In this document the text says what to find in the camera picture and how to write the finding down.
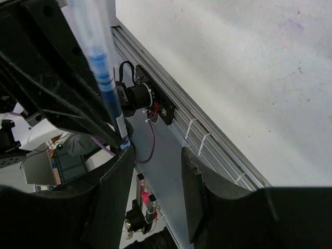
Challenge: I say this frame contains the aluminium rail frame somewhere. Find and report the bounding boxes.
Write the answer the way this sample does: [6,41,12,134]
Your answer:
[112,24,271,190]

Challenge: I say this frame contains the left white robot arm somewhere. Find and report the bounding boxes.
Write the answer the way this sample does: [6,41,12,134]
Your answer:
[1,1,120,151]

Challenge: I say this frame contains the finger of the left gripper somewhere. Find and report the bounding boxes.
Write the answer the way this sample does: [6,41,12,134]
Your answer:
[1,1,120,145]

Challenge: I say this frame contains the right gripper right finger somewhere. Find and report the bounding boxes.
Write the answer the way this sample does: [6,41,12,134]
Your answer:
[181,147,331,248]

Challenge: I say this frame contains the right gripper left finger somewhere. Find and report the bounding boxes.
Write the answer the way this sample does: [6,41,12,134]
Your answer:
[1,147,135,248]

